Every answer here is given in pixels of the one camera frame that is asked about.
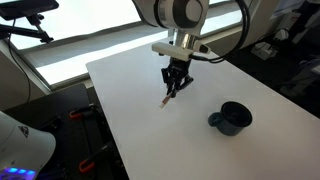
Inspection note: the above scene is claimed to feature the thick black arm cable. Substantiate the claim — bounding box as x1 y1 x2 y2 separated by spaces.
189 0 252 65

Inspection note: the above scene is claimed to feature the black articulated camera stand arm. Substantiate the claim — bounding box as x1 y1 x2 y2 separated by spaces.
0 13 55 45

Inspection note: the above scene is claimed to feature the black camera on stand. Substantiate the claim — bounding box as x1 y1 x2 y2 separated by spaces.
0 0 60 21

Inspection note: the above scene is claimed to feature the small white floor device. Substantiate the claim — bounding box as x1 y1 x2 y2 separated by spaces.
251 41 280 61

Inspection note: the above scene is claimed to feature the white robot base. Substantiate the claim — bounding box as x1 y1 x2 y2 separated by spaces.
0 111 57 180

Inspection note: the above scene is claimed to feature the thin black camera cable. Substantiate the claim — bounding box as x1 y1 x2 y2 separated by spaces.
7 19 33 103

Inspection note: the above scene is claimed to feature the white window frame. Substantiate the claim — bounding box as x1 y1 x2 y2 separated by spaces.
0 0 262 92

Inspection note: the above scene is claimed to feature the black clamp with orange handle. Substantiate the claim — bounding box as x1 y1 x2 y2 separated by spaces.
78 142 116 174
68 105 98 121

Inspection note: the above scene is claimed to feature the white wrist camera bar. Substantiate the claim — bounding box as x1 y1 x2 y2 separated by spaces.
151 41 212 63

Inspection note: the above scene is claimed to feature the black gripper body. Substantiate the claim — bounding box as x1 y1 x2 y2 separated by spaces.
160 57 195 90

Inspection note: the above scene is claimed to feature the dark teal enamel mug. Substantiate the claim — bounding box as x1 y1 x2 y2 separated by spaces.
207 101 254 137

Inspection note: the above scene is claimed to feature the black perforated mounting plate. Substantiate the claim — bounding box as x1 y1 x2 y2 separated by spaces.
2 83 130 180

